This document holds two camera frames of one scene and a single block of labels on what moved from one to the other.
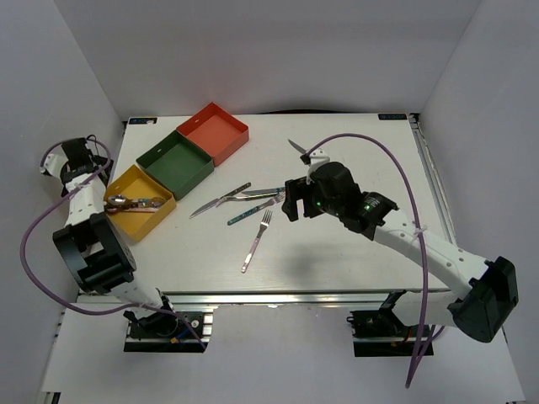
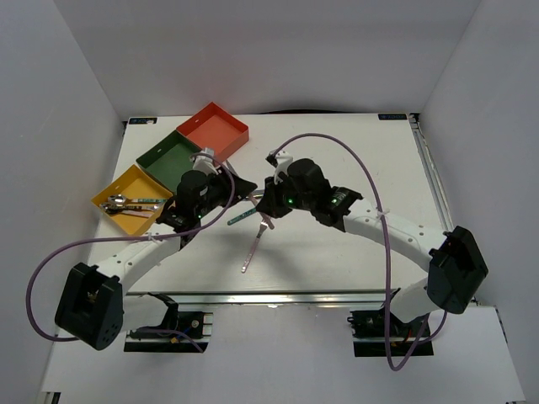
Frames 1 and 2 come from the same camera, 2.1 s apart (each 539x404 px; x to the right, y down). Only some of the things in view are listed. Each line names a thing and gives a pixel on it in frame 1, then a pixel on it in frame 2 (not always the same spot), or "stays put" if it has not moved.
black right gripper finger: x=296 y=189 → x=274 y=200
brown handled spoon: x=122 y=200 → x=119 y=207
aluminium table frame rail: x=434 y=177 stays put
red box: x=216 y=132 stays put
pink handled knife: x=296 y=146 → x=264 y=217
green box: x=177 y=163 stays put
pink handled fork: x=264 y=224 stays put
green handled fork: x=279 y=199 stays put
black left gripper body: x=105 y=163 → x=218 y=194
